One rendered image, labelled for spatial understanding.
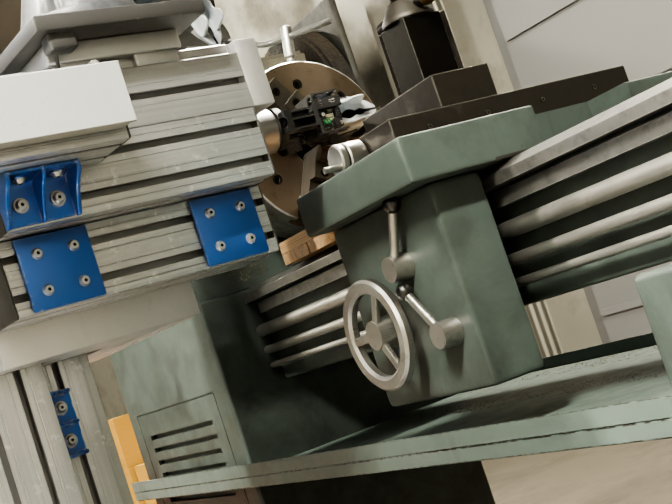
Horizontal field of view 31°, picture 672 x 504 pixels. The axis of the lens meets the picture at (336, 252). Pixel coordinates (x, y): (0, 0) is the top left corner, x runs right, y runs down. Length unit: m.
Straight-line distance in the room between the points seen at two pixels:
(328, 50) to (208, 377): 3.93
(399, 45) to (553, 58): 3.85
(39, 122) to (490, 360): 0.61
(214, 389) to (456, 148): 0.93
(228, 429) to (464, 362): 0.83
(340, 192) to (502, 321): 0.28
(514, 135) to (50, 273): 0.60
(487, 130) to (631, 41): 3.77
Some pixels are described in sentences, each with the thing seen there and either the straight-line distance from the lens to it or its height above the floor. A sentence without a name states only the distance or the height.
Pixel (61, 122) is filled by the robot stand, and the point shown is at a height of 1.02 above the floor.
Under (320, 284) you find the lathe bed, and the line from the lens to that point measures 2.02.
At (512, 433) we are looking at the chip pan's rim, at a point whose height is 0.55.
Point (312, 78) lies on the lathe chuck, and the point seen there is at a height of 1.20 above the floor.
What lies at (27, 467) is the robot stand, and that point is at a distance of 1.51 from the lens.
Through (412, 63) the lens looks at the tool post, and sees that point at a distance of 1.73.
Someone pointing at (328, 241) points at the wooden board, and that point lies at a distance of 1.90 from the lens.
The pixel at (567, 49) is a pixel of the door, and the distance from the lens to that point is 5.52.
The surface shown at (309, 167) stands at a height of 1.03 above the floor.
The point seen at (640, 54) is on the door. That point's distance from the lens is 5.26.
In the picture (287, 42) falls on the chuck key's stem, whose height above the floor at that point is 1.28.
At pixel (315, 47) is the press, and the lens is 6.10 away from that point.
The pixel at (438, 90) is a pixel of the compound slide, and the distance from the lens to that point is 1.67.
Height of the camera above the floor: 0.71
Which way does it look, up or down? 4 degrees up
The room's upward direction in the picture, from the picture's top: 18 degrees counter-clockwise
